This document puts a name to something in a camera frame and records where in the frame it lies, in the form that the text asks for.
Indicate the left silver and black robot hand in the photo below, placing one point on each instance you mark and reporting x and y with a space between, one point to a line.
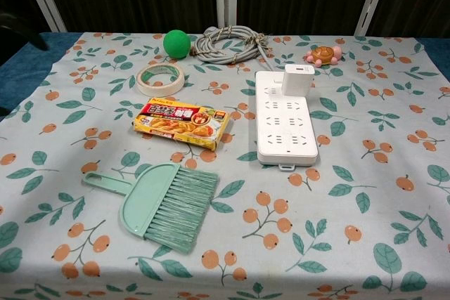
17 29

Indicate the white charger adapter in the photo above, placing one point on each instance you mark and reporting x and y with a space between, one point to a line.
299 80

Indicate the white power strip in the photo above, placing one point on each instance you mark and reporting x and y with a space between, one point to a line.
286 131

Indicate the mint green hand brush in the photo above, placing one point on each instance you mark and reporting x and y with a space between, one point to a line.
151 205

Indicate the beige masking tape roll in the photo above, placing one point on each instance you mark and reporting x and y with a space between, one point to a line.
158 90

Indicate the green foam ball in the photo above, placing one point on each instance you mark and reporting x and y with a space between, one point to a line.
176 43

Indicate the yellow curry roux box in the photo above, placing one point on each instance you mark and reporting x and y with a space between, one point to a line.
183 122

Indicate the floral leaf and fruit tablecloth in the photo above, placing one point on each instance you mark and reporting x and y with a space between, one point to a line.
246 229

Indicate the orange and pink turtle toy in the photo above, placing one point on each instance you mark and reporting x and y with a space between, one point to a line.
323 55

